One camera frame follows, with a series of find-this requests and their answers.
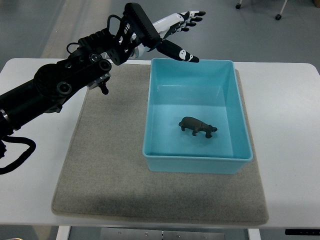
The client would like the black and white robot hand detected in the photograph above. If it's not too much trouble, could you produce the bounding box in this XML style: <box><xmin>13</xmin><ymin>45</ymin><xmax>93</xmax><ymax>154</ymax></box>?
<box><xmin>123</xmin><ymin>2</ymin><xmax>206</xmax><ymax>63</ymax></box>

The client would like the brown toy hippo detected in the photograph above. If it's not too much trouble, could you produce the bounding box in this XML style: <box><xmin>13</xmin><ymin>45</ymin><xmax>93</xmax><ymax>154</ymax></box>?
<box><xmin>178</xmin><ymin>116</ymin><xmax>218</xmax><ymax>139</ymax></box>

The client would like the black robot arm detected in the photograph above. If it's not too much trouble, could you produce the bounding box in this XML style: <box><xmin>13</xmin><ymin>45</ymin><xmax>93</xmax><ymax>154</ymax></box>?
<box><xmin>0</xmin><ymin>12</ymin><xmax>159</xmax><ymax>139</ymax></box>

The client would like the blue plastic box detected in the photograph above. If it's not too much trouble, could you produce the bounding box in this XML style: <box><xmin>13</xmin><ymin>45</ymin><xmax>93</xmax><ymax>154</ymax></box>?
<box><xmin>142</xmin><ymin>58</ymin><xmax>254</xmax><ymax>174</ymax></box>

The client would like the right cart caster wheel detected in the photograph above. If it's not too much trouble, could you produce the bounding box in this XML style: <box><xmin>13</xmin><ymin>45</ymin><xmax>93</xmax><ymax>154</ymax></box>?
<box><xmin>275</xmin><ymin>14</ymin><xmax>282</xmax><ymax>21</ymax></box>

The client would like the grey felt mat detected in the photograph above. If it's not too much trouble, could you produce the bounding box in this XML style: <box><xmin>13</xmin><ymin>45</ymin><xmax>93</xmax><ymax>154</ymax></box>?
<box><xmin>51</xmin><ymin>64</ymin><xmax>269</xmax><ymax>226</ymax></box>

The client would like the black table control panel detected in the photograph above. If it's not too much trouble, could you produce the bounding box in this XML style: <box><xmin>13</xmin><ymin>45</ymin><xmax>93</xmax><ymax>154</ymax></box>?
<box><xmin>285</xmin><ymin>228</ymin><xmax>320</xmax><ymax>236</ymax></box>

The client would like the black braided cable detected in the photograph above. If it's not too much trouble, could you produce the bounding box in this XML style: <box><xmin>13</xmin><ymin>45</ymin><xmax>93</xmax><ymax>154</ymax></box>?
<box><xmin>0</xmin><ymin>136</ymin><xmax>37</xmax><ymax>176</ymax></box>

